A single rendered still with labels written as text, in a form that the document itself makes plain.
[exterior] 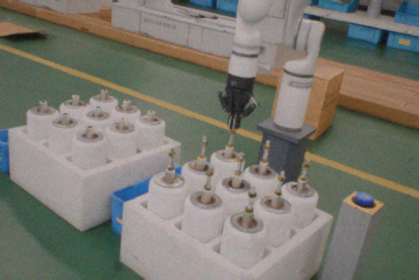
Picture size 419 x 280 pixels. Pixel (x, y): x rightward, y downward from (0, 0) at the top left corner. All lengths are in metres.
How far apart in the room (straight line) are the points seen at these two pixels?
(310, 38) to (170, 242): 0.69
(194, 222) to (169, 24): 2.56
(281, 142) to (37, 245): 0.76
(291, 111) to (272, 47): 1.68
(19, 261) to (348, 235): 0.81
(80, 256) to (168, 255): 0.28
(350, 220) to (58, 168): 0.80
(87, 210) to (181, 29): 2.27
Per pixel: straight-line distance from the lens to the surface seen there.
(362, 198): 1.08
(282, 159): 1.45
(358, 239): 1.10
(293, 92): 1.40
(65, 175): 1.37
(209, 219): 1.06
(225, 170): 1.28
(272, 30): 3.14
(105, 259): 1.29
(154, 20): 3.58
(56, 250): 1.33
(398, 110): 2.81
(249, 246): 1.01
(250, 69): 1.20
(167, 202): 1.13
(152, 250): 1.16
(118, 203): 1.32
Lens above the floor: 0.80
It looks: 23 degrees down
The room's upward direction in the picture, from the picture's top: 8 degrees clockwise
